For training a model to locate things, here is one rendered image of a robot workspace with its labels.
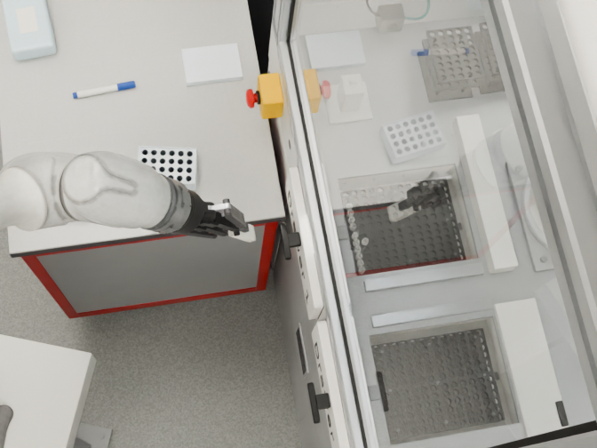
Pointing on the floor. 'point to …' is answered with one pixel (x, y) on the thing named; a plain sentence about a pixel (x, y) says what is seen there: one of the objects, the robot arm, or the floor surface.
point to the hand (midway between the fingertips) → (241, 230)
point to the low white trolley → (246, 130)
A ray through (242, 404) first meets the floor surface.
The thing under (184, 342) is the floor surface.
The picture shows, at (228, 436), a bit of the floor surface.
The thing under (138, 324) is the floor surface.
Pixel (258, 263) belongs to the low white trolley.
